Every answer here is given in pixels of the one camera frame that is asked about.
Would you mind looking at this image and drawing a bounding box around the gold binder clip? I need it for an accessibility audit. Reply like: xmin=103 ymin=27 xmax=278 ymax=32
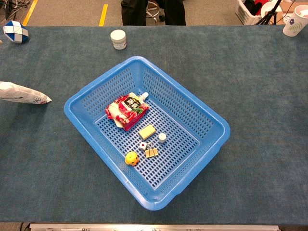
xmin=145 ymin=142 xmax=159 ymax=158

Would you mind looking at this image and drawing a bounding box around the white snack bag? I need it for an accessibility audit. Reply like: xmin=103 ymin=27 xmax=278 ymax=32
xmin=0 ymin=81 xmax=52 ymax=104

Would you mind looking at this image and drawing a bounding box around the yellow rectangular eraser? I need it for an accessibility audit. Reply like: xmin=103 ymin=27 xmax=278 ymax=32
xmin=139 ymin=124 xmax=156 ymax=141

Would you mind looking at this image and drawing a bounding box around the red fruit jelly pouch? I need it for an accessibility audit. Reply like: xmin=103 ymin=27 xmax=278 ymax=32
xmin=105 ymin=91 xmax=150 ymax=132

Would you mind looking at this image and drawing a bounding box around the blue perforated plastic basket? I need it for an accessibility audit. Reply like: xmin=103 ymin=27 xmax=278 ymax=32
xmin=64 ymin=55 xmax=231 ymax=211

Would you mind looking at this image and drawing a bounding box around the yellow toy ball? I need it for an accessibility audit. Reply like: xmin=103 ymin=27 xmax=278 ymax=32
xmin=124 ymin=151 xmax=140 ymax=167

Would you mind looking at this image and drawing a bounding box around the white round jar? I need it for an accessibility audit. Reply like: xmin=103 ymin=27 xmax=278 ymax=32
xmin=110 ymin=29 xmax=127 ymax=51

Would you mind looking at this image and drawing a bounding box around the teal felt table cloth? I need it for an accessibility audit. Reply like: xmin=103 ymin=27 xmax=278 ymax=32
xmin=0 ymin=25 xmax=308 ymax=226

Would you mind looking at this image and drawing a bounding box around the metal swivel stool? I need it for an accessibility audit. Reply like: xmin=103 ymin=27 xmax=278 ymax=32
xmin=146 ymin=1 xmax=166 ymax=25

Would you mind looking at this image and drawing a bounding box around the person in black trousers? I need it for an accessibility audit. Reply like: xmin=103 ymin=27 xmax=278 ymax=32
xmin=120 ymin=0 xmax=187 ymax=26

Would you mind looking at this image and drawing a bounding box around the white slotted storage basket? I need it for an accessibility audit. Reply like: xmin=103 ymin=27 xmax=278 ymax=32
xmin=235 ymin=0 xmax=263 ymax=26

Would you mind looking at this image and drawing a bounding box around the black tripod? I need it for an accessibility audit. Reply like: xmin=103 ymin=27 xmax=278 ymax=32
xmin=255 ymin=0 xmax=283 ymax=26

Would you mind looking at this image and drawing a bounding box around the blue white snake puzzle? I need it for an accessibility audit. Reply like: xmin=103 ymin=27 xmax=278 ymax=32
xmin=3 ymin=20 xmax=29 ymax=44

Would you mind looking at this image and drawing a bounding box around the flower print paper cup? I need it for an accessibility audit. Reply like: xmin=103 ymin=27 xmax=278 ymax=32
xmin=282 ymin=4 xmax=308 ymax=37

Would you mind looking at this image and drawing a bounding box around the aluminium frame rail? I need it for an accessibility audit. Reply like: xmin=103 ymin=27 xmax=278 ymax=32
xmin=28 ymin=222 xmax=280 ymax=231

